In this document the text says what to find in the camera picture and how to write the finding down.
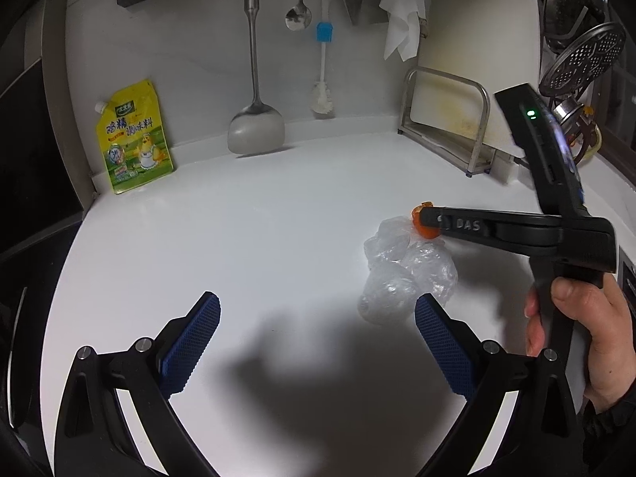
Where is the yellow seasoning pouch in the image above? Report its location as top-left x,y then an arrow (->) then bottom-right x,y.
94,78 -> 176,196

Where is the clear plastic bag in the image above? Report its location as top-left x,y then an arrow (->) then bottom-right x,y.
359,216 -> 459,326

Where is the white hanging cloth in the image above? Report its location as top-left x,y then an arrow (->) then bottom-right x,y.
378,0 -> 428,63

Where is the metal spatula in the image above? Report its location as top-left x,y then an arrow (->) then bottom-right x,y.
227,0 -> 286,156

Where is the orange peel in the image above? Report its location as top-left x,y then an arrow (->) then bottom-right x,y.
410,202 -> 442,239

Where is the perforated steel steamer plate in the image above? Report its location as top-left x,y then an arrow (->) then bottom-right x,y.
539,22 -> 628,97

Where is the blue white bottle brush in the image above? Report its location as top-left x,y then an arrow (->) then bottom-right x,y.
309,0 -> 339,119

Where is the black built-in oven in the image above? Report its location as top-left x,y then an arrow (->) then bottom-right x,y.
0,0 -> 95,259

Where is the person's right hand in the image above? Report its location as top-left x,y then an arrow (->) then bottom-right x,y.
524,275 -> 636,413

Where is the person's right forearm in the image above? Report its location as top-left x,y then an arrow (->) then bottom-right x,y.
581,388 -> 636,477

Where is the metal cutting board rack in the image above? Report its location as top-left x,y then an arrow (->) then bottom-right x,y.
397,66 -> 493,178

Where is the white cutting board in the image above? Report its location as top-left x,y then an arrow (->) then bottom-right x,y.
416,0 -> 545,160

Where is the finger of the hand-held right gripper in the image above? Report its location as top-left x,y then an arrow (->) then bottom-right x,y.
419,204 -> 563,259

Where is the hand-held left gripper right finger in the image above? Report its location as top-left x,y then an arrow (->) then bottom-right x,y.
415,293 -> 592,477

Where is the dark metal pan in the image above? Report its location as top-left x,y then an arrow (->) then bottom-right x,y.
541,0 -> 609,55

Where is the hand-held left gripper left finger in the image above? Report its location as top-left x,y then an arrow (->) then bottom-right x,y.
54,291 -> 222,477

